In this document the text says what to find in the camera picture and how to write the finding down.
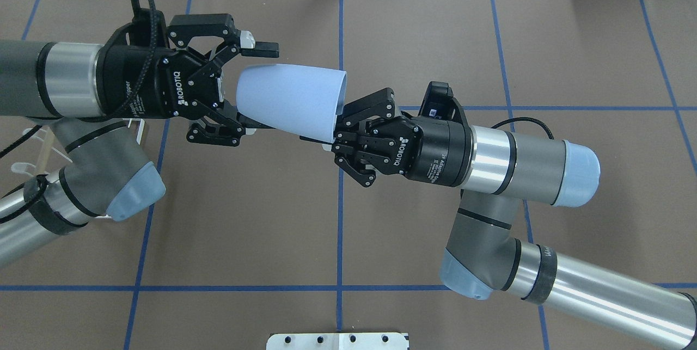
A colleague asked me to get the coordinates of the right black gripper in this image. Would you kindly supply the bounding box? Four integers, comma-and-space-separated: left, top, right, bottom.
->
321, 88, 472, 187

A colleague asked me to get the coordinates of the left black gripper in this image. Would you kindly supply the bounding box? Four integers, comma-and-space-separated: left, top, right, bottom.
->
97, 14, 279, 147

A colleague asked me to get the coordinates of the light blue cup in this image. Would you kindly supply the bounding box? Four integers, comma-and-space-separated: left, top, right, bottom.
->
236, 63, 347, 143

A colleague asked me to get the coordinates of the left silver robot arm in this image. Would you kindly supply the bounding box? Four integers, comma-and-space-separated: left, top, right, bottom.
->
2, 7, 279, 266

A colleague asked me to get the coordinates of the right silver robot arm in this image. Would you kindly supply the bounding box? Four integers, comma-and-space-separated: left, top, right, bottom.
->
327, 82, 695, 349

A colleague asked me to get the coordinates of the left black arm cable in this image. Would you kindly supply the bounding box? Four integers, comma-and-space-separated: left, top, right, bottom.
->
0, 0, 164, 157

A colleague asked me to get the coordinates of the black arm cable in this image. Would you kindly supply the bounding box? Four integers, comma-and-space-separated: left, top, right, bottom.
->
490, 117, 555, 141
0, 0, 164, 157

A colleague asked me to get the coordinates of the white wire cup rack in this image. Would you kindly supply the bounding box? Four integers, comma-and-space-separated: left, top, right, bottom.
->
11, 119, 162, 197

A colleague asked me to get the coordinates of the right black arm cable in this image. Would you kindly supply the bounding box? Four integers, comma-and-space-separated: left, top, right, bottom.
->
490, 117, 555, 141

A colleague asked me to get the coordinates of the white central robot pedestal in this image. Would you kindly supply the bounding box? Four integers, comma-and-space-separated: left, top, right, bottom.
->
266, 332, 411, 349

